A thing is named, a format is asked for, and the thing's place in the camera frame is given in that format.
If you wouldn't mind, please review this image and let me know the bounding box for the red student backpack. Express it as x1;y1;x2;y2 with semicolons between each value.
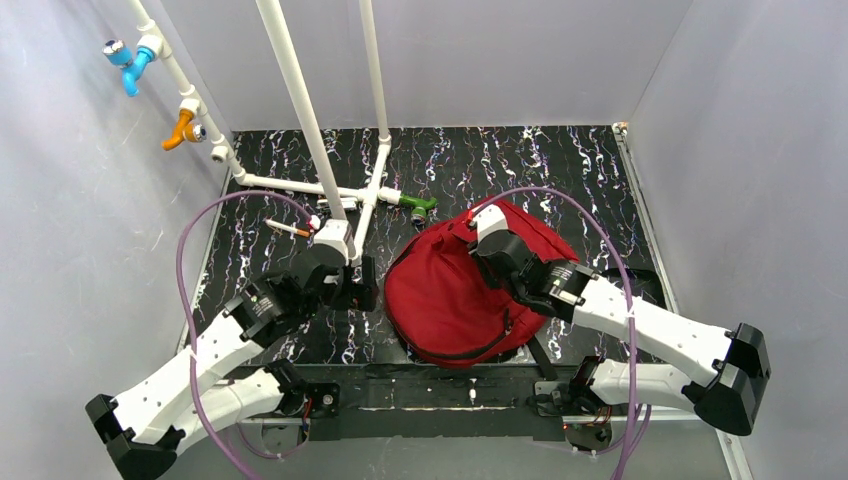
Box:
384;200;578;368

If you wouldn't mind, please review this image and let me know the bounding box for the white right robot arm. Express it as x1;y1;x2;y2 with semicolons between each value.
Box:
469;229;771;436

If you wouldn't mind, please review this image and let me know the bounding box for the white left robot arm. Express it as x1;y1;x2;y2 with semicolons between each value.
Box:
85;246;379;479

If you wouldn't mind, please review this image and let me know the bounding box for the white orange-tipped marker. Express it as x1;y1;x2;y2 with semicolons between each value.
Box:
264;219;311;238

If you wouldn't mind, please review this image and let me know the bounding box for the orange faucet valve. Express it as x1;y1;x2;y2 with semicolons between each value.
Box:
161;109;207;151

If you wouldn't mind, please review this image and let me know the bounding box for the blue faucet valve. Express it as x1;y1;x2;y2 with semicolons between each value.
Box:
102;34;164;97

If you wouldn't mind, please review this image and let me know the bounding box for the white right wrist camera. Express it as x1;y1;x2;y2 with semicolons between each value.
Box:
468;203;508;242

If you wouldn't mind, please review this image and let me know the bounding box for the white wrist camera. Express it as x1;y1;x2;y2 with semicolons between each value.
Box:
468;203;508;242
309;219;356;266

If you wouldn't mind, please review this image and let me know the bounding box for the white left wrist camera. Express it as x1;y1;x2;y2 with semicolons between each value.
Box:
309;219;356;266

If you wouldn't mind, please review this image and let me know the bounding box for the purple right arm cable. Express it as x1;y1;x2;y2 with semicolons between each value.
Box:
466;186;654;480

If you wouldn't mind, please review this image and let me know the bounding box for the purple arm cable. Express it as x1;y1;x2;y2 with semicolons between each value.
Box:
175;190;319;480
466;186;654;480

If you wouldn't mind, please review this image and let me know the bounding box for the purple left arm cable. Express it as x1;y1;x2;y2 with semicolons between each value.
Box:
175;190;319;480

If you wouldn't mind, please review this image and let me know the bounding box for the aluminium rail frame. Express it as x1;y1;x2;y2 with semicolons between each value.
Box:
232;408;751;479

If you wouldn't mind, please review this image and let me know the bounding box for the white PVC pipe frame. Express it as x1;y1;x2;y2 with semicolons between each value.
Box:
129;1;392;266

